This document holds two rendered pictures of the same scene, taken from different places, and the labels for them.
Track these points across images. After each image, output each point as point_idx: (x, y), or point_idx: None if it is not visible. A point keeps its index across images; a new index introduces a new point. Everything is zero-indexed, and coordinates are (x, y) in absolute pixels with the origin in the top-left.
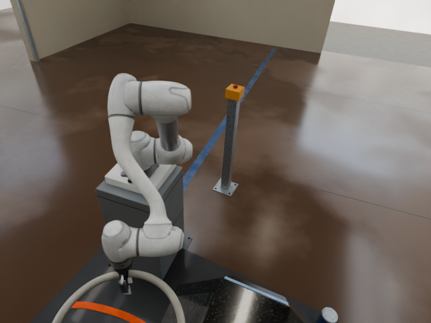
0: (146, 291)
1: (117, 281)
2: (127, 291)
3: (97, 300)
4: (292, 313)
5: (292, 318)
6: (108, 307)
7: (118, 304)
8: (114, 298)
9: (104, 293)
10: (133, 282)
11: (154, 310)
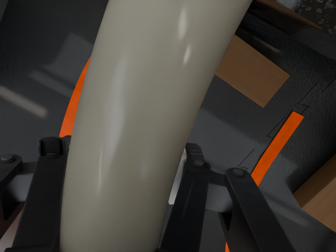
0: (36, 30)
1: (14, 93)
2: (241, 174)
3: (54, 128)
4: None
5: None
6: (69, 108)
7: (65, 88)
8: (52, 97)
9: (40, 116)
10: (15, 59)
11: (81, 13)
